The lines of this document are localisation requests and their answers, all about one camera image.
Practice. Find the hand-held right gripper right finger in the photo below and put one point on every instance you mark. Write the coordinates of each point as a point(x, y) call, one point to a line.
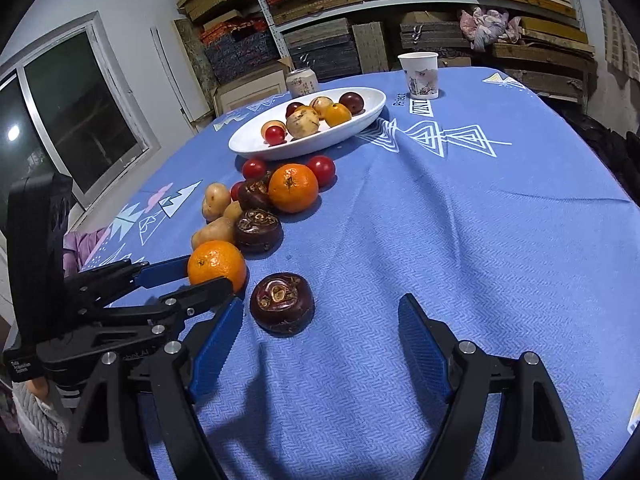
point(422, 345)

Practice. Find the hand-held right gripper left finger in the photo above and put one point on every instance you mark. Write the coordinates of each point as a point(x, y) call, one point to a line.
point(217, 347)

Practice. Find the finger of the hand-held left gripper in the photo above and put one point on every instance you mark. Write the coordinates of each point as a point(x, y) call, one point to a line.
point(162, 271)
point(210, 291)

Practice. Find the large orange mandarin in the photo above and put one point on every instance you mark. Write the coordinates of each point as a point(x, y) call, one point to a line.
point(216, 265)

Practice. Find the small tan potato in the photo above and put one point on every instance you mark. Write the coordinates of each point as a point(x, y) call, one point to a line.
point(232, 211)
point(216, 201)
point(320, 104)
point(212, 234)
point(302, 124)

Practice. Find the dark brown water chestnut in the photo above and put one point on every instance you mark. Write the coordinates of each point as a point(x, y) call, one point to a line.
point(252, 197)
point(258, 232)
point(281, 305)

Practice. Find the red cherry tomato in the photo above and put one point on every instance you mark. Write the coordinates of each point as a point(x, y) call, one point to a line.
point(320, 170)
point(236, 191)
point(275, 136)
point(254, 167)

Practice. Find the orange-yellow tomato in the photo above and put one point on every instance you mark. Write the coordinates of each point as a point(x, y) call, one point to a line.
point(337, 115)
point(270, 124)

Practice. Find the white oval plate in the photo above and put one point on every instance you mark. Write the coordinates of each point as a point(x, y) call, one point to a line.
point(345, 132)

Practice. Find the large dark red plum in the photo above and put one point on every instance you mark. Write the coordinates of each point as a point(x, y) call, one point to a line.
point(351, 102)

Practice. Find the person's left forearm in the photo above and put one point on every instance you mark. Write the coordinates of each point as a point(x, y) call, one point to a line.
point(35, 430)

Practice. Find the person's left hand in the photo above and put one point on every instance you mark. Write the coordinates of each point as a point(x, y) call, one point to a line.
point(37, 386)

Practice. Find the pink purple cloth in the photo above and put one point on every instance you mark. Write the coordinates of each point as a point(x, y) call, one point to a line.
point(82, 247)

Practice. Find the blue printed tablecloth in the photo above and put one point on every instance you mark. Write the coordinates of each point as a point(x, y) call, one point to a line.
point(450, 240)

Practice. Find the white framed window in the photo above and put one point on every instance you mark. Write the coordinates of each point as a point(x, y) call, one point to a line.
point(75, 110)

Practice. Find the white leaning board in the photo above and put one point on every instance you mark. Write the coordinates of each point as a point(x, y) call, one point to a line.
point(170, 80)

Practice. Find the green patterned board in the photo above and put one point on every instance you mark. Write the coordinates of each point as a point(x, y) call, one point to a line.
point(192, 60)

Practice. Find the pale drink can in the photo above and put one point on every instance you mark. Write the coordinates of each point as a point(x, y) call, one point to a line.
point(301, 82)

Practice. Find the stack of dark blue boxes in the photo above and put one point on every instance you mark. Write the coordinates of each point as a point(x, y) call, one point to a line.
point(240, 55)

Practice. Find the stack of grey flat boxes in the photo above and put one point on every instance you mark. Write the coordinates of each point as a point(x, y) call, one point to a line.
point(320, 50)

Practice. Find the floral paper cup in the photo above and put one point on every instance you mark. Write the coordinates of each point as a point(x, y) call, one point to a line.
point(420, 77)

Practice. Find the black bag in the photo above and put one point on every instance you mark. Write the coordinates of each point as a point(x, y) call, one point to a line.
point(610, 150)

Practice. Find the grey woven upright box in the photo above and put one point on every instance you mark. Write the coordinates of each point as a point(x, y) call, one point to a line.
point(371, 47)

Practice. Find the stack of dark brown boxes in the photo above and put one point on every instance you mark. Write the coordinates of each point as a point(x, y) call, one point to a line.
point(430, 35)

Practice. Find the stack of yellow flat boxes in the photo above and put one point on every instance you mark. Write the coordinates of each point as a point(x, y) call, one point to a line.
point(545, 52)

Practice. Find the pink crumpled cloth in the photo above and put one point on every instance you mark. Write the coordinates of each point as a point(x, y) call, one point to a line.
point(487, 25)

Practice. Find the brick patterned curtain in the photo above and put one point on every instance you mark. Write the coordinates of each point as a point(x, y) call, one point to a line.
point(620, 45)

